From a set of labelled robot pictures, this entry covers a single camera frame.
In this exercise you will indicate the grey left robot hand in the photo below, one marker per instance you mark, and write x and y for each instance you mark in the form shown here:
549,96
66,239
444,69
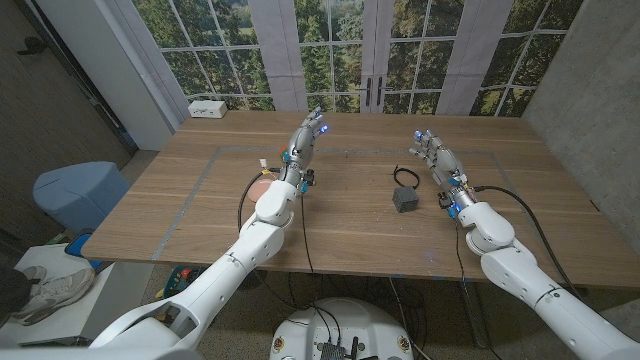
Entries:
300,145

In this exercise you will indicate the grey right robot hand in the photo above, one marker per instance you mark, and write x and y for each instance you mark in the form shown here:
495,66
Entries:
445,165

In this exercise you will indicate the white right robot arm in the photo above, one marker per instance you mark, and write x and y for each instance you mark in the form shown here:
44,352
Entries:
530,285

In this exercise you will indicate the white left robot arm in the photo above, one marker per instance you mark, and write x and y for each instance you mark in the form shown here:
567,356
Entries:
240,255

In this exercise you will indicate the black block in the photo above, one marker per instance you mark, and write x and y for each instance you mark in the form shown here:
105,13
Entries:
405,200

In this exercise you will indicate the pink round plate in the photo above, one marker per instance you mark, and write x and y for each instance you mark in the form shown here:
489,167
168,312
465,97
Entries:
259,191

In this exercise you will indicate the white power strip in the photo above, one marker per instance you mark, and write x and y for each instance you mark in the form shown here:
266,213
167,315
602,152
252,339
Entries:
207,109

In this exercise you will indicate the white robot torso base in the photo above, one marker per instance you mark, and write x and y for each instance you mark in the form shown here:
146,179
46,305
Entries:
345,320

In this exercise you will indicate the teal controller with red button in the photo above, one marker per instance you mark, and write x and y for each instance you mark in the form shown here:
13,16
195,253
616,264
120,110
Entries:
177,282

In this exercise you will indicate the blue-grey stool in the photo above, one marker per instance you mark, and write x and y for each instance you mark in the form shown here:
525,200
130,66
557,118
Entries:
80,195

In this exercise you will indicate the blue box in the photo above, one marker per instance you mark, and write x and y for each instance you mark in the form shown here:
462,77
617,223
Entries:
77,245

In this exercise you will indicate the grey sneaker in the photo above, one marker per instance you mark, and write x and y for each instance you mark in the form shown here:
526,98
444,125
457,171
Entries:
32,273
55,295

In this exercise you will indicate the black trouser leg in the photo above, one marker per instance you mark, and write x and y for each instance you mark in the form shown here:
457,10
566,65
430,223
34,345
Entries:
12,292

